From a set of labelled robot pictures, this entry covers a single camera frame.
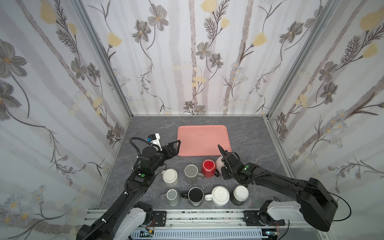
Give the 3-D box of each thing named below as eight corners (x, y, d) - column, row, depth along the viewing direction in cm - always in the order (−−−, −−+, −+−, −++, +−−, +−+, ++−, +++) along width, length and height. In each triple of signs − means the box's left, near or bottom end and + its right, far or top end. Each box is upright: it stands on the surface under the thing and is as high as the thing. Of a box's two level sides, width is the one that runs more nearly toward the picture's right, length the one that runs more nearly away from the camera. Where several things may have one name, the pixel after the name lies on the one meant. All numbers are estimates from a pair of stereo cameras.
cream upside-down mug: (161, 187, 86) (159, 182, 80) (163, 173, 92) (161, 168, 85) (177, 187, 86) (176, 182, 80) (178, 173, 92) (177, 168, 85)
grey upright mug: (188, 187, 86) (188, 180, 77) (182, 176, 90) (181, 168, 81) (201, 179, 89) (202, 171, 80) (194, 169, 94) (195, 160, 85)
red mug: (202, 177, 90) (203, 171, 83) (202, 165, 95) (203, 159, 88) (214, 177, 90) (216, 171, 83) (213, 165, 95) (215, 159, 88)
